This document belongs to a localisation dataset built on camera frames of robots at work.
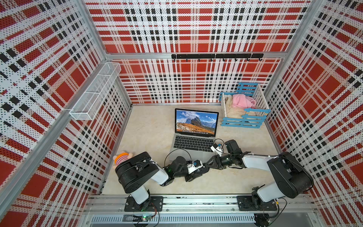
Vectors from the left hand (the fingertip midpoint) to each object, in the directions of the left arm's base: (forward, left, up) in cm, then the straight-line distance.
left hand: (199, 168), depth 87 cm
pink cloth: (+46, -33, +14) cm, 58 cm away
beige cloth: (+40, -27, +8) cm, 48 cm away
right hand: (0, -6, +5) cm, 8 cm away
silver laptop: (+25, +2, +4) cm, 25 cm away
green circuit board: (-25, +28, +3) cm, 38 cm away
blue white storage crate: (+41, -37, +11) cm, 56 cm away
